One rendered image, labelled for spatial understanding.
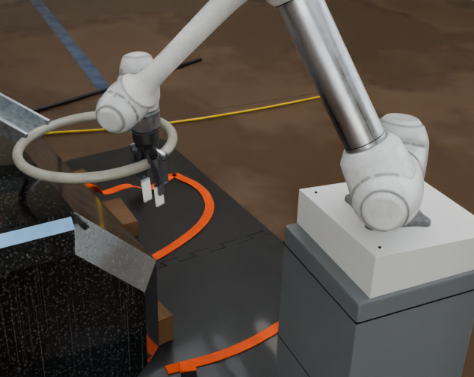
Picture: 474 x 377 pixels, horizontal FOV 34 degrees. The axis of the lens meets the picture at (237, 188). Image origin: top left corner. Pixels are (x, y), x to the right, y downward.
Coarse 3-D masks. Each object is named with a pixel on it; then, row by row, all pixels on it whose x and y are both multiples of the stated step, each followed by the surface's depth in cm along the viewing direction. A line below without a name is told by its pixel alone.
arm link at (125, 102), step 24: (216, 0) 188; (240, 0) 188; (192, 24) 188; (216, 24) 189; (168, 48) 187; (192, 48) 188; (144, 72) 187; (168, 72) 187; (120, 96) 187; (144, 96) 188; (120, 120) 186
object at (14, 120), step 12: (0, 96) 246; (0, 108) 247; (12, 108) 246; (24, 108) 244; (0, 120) 235; (12, 120) 244; (24, 120) 246; (36, 120) 244; (48, 120) 242; (0, 132) 238; (12, 132) 235; (24, 132) 234
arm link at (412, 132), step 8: (384, 120) 194; (392, 120) 192; (400, 120) 192; (408, 120) 193; (416, 120) 193; (384, 128) 192; (392, 128) 191; (400, 128) 190; (408, 128) 190; (416, 128) 191; (424, 128) 194; (400, 136) 190; (408, 136) 190; (416, 136) 190; (424, 136) 192; (408, 144) 190; (416, 144) 191; (424, 144) 192; (416, 152) 189; (424, 152) 192; (424, 160) 191; (424, 168) 191; (424, 176) 192
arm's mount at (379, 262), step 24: (312, 192) 215; (336, 192) 216; (432, 192) 220; (312, 216) 212; (336, 216) 203; (432, 216) 207; (456, 216) 208; (336, 240) 202; (360, 240) 192; (384, 240) 193; (408, 240) 194; (432, 240) 195; (456, 240) 196; (360, 264) 193; (384, 264) 188; (408, 264) 192; (432, 264) 196; (456, 264) 200; (360, 288) 195; (384, 288) 192
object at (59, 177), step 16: (48, 128) 243; (16, 144) 230; (16, 160) 220; (144, 160) 215; (32, 176) 214; (48, 176) 211; (64, 176) 210; (80, 176) 209; (96, 176) 209; (112, 176) 210; (128, 176) 213
